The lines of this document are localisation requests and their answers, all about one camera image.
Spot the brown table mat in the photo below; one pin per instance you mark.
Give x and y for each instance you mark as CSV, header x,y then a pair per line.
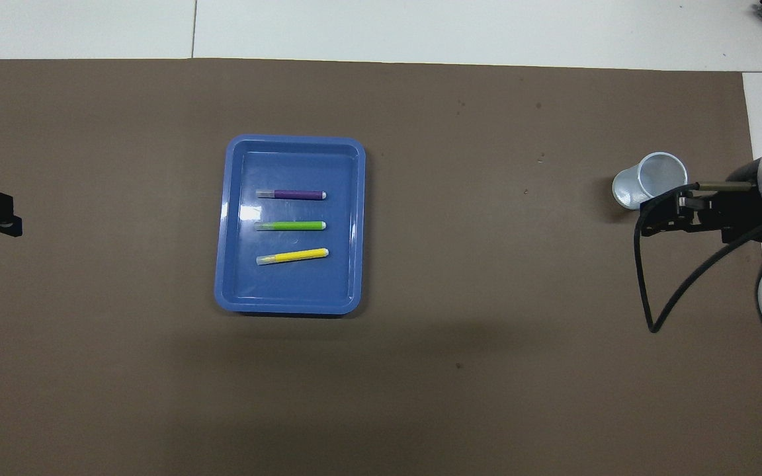
x,y
454,370

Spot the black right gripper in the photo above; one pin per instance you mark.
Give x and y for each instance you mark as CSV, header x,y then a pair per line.
x,y
745,205

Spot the purple pen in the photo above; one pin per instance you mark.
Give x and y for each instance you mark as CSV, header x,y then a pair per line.
x,y
295,195

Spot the yellow pen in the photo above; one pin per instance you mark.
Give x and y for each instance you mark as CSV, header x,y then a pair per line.
x,y
295,256

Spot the green pen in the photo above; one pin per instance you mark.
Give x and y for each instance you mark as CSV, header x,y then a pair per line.
x,y
292,226

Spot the blue plastic tray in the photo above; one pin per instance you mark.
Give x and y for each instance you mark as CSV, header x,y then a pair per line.
x,y
341,277

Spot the translucent plastic cup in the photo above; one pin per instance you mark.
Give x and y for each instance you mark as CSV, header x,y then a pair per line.
x,y
645,185

